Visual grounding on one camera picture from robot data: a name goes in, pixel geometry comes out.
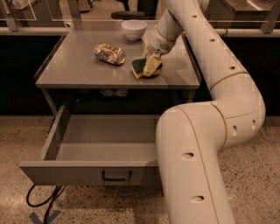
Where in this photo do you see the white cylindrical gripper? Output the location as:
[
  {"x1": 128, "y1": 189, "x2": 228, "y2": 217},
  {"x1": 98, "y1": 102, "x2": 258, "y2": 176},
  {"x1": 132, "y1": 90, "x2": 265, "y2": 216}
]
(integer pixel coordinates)
[{"x1": 143, "y1": 10, "x2": 183, "y2": 77}]

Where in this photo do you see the green and yellow sponge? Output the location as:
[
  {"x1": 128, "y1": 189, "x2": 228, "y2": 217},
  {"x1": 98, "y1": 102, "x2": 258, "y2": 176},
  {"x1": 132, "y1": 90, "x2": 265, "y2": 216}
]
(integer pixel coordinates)
[{"x1": 131, "y1": 59, "x2": 163, "y2": 80}]

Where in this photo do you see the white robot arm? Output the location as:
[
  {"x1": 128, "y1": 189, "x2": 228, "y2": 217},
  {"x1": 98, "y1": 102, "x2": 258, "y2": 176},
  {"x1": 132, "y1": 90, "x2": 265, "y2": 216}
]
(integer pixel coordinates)
[{"x1": 146, "y1": 0, "x2": 265, "y2": 224}]

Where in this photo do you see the grey metal counter cabinet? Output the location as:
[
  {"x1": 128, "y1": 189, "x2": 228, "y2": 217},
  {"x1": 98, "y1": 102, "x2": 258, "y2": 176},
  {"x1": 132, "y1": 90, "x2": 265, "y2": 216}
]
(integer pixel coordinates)
[{"x1": 36, "y1": 20, "x2": 200, "y2": 114}]

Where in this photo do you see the grey open top drawer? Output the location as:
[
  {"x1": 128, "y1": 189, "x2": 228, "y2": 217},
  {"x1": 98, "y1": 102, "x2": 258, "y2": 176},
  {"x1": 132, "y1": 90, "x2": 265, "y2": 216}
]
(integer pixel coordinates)
[{"x1": 19, "y1": 106, "x2": 161, "y2": 186}]

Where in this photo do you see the white ceramic bowl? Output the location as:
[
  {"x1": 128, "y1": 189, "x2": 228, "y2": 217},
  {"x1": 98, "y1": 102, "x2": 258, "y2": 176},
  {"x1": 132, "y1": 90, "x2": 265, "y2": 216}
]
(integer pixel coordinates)
[{"x1": 122, "y1": 19, "x2": 148, "y2": 41}]

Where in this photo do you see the crushed soda can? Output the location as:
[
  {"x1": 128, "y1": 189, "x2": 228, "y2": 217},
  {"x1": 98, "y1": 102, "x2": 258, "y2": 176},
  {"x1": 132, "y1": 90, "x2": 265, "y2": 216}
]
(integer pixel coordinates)
[{"x1": 94, "y1": 43, "x2": 126, "y2": 66}]

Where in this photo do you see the black office chair base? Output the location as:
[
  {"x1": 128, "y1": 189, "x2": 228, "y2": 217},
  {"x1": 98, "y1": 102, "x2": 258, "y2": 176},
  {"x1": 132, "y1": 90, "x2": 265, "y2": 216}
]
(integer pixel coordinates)
[{"x1": 111, "y1": 0, "x2": 145, "y2": 20}]

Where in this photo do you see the white horizontal rail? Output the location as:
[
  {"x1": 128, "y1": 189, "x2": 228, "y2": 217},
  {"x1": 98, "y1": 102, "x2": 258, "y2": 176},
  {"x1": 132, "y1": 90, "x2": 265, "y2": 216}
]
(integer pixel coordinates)
[{"x1": 0, "y1": 27, "x2": 280, "y2": 38}]

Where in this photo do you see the black drawer handle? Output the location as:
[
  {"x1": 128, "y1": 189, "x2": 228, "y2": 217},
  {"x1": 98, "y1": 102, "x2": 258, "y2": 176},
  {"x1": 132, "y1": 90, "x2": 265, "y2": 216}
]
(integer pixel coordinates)
[{"x1": 101, "y1": 171, "x2": 132, "y2": 182}]

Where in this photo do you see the black floor cable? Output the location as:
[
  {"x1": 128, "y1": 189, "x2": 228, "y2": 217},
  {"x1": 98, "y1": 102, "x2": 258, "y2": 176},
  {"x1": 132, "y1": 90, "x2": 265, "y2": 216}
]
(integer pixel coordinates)
[{"x1": 25, "y1": 184, "x2": 67, "y2": 224}]

